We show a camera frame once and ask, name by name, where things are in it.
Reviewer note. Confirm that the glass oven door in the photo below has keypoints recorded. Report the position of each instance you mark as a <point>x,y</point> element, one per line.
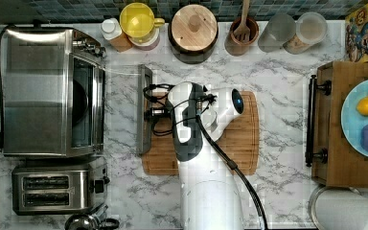
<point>126,129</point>

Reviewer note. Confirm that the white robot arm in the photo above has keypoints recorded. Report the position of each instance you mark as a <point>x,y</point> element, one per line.
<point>210,199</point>

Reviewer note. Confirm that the stainless steel toaster oven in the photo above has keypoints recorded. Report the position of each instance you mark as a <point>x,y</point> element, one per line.
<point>53,92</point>

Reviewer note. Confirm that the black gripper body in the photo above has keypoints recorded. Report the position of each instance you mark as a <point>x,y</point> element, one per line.
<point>154,114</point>

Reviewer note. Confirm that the bamboo cutting board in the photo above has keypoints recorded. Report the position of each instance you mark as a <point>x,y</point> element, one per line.
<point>240,141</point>

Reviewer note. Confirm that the red bowl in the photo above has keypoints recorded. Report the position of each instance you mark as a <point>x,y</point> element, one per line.
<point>148,45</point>

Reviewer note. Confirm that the black canister with wooden lid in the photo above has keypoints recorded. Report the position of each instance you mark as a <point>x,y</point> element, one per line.
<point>193,33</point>

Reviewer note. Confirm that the wooden spoon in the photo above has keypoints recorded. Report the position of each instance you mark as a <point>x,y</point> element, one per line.
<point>242,32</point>

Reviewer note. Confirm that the brown wooden utensil holder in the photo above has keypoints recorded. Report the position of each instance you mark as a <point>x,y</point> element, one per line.
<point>237,46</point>

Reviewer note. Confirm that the yellow mug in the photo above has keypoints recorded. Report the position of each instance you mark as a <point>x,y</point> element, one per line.
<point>138,22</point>

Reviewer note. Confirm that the white-capped spice bottle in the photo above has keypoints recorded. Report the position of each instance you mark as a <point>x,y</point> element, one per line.
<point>113,33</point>

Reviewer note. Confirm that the frosted grey cup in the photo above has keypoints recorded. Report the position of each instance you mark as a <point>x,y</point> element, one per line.
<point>279,29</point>

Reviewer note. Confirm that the silver two-slot toaster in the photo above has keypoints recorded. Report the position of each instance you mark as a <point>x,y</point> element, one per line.
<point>59,186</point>

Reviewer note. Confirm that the cereal-filled clear jar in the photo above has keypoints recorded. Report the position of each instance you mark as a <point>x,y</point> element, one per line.
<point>311,28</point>

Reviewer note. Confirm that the wooden drawer box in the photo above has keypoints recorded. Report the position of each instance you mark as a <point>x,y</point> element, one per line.
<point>333,161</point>

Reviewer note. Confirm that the light blue plate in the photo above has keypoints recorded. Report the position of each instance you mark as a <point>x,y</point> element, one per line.
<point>352,122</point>

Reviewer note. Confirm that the cereal box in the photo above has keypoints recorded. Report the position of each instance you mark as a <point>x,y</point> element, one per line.
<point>365,33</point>

